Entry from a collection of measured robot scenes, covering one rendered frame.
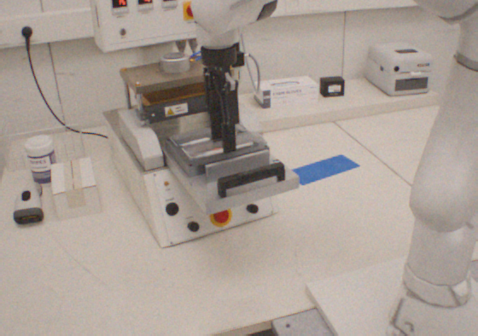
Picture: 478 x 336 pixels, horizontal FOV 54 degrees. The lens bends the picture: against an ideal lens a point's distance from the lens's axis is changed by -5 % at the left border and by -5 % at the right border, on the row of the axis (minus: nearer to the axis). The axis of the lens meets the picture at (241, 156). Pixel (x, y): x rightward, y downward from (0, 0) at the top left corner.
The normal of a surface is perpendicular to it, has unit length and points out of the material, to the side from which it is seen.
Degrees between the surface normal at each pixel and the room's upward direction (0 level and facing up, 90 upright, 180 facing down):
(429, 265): 92
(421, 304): 66
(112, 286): 0
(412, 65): 86
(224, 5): 83
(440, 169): 41
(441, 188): 53
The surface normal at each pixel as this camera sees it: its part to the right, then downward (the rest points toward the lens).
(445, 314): -0.20, -0.35
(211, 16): -0.33, 0.56
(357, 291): -0.04, -0.89
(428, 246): -0.67, -0.07
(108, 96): 0.30, 0.43
